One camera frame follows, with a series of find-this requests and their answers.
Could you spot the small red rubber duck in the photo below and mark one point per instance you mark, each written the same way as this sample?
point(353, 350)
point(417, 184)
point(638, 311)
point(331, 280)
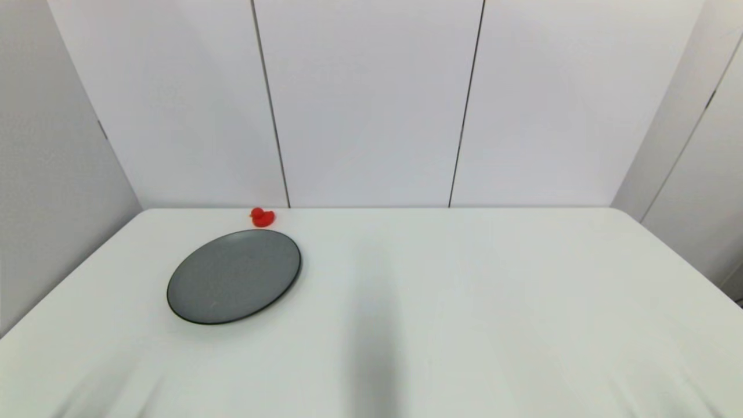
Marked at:
point(263, 217)

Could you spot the round dark gray plate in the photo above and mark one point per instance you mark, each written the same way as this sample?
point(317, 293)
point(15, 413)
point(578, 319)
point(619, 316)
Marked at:
point(235, 276)

